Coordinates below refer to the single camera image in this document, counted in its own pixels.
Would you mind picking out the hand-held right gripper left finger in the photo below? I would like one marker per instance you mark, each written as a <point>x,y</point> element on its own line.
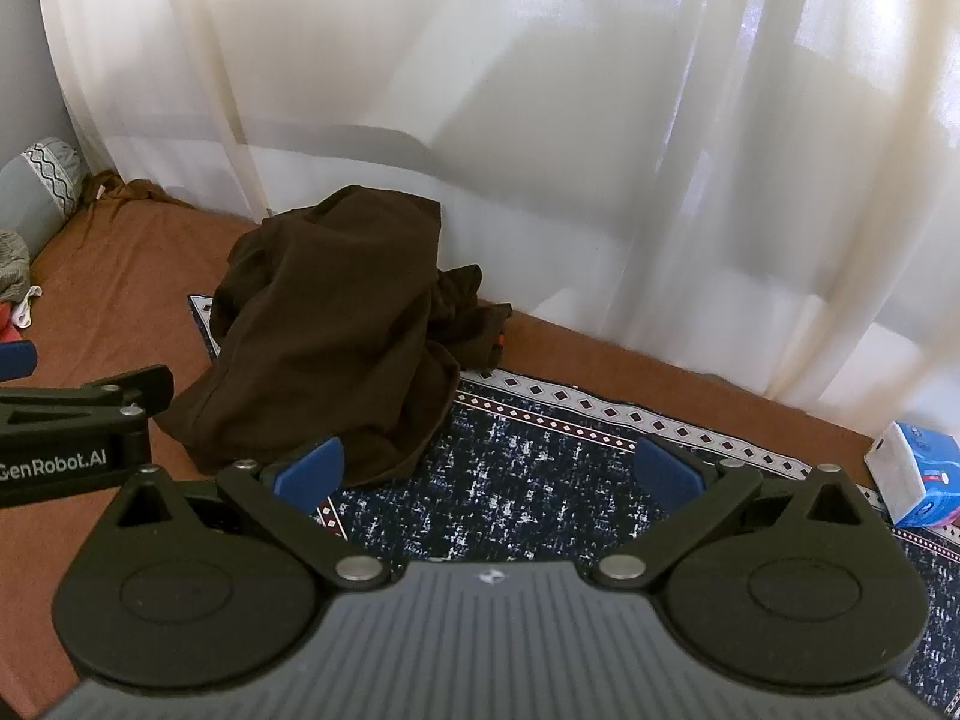
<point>311,469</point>

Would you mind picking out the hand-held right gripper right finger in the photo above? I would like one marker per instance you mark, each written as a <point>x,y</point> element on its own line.
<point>664,469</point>

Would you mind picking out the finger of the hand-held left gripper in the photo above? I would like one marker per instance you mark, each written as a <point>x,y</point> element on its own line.
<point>112,399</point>
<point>16,358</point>

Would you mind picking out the dark brown pants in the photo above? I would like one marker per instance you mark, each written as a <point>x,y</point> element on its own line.
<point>322,315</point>

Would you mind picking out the red cloth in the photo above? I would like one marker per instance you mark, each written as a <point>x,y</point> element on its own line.
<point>7,322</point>

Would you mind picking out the white cloth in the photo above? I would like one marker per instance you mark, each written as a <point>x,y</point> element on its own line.
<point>26,307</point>

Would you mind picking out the grey cloth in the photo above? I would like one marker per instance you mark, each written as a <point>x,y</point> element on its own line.
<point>11,262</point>

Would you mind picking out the navy patterned mat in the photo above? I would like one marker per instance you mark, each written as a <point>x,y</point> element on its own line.
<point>525,465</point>

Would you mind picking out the grey patterned pillow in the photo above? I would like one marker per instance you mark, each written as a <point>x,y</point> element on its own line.
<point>37,187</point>

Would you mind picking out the blue tissue pack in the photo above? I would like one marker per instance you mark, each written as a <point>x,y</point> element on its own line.
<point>930,465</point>

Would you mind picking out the light sheer curtain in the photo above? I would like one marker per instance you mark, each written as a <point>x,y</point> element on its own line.
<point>525,127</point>

